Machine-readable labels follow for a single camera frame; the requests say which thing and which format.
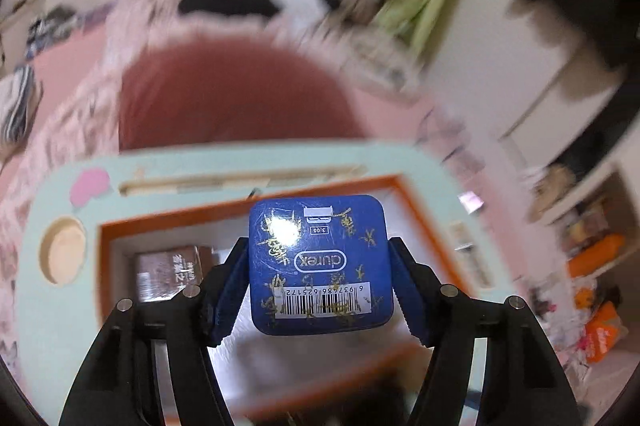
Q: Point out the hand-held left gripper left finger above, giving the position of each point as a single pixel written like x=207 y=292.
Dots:
x=225 y=306

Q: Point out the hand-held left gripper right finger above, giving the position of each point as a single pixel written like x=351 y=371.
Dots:
x=415 y=306

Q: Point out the orange storage box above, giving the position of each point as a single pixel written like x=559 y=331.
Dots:
x=160 y=238

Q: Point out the blue tin box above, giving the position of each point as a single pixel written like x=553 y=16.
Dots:
x=320 y=226

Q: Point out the mint green cartoon desktop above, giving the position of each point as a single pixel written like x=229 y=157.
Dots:
x=55 y=331

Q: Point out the brown carton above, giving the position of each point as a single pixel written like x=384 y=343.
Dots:
x=165 y=271

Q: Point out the beige plush toy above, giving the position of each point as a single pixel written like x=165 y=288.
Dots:
x=550 y=186

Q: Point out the orange packet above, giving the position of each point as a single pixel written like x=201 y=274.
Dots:
x=597 y=256
x=602 y=331

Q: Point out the red pillow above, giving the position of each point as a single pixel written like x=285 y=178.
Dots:
x=225 y=101

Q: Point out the white shelf unit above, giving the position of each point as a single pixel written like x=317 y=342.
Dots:
x=607 y=166

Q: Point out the white striped blanket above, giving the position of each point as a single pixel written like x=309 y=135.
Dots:
x=17 y=106

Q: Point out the pink floral bedspread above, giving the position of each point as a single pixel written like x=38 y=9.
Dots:
x=60 y=61

